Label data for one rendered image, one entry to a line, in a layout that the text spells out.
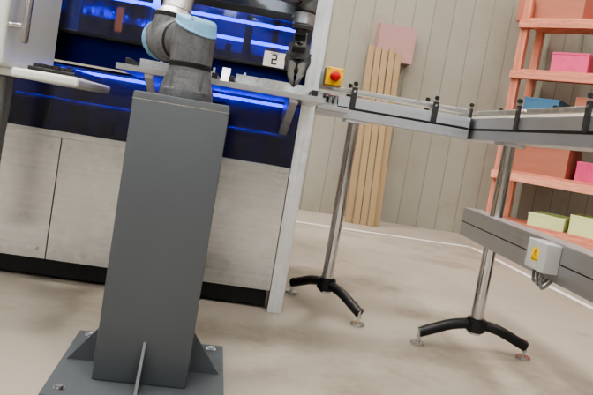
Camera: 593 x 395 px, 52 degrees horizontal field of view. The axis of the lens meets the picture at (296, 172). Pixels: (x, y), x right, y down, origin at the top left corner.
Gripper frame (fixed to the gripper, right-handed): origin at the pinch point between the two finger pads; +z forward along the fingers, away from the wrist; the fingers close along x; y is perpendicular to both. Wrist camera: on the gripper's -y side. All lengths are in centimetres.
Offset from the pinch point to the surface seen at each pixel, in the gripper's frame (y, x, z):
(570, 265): -46, -84, 42
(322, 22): 33.1, -9.6, -28.3
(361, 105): 44, -33, 1
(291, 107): 3.0, -0.7, 8.2
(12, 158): 33, 101, 44
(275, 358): -16, -8, 92
